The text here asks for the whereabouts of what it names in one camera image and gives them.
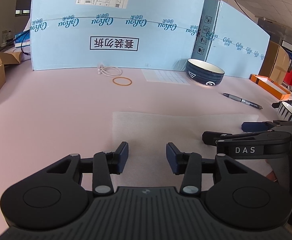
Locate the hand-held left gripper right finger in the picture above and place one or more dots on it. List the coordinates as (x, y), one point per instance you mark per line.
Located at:
(172, 157)

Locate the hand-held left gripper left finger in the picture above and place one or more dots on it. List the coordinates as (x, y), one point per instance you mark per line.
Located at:
(123, 155)

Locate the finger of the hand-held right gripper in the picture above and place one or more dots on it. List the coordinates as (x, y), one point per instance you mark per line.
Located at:
(211, 137)
(252, 127)

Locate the red bag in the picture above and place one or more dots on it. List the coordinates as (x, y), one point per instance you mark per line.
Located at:
(291, 78)

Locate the person's right hand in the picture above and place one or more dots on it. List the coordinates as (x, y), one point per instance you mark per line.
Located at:
(271, 170)

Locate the black pen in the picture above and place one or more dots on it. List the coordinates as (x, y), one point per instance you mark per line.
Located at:
(243, 101)

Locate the striped white bowl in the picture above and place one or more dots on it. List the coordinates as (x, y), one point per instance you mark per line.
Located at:
(286, 111)

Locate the orange flat box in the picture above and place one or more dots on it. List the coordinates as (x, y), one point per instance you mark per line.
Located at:
(268, 83)

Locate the dark blue patterned bowl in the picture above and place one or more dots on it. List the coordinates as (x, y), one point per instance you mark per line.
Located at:
(203, 76)

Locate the large closed brown carton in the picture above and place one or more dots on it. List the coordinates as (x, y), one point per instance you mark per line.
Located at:
(276, 60)

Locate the tan rubber band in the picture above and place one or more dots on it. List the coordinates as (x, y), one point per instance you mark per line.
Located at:
(113, 81)

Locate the clear sticker sheet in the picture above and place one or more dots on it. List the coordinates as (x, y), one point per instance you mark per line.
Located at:
(166, 76)

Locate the plain light blue carton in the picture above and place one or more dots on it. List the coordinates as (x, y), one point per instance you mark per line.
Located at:
(236, 30)

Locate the labelled light blue carton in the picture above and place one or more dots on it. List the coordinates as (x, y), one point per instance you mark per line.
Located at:
(110, 12)

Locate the blue tissue box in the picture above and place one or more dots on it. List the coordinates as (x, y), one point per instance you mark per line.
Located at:
(22, 40)

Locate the small kettle set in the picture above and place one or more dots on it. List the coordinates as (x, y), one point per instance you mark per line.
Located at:
(7, 38)

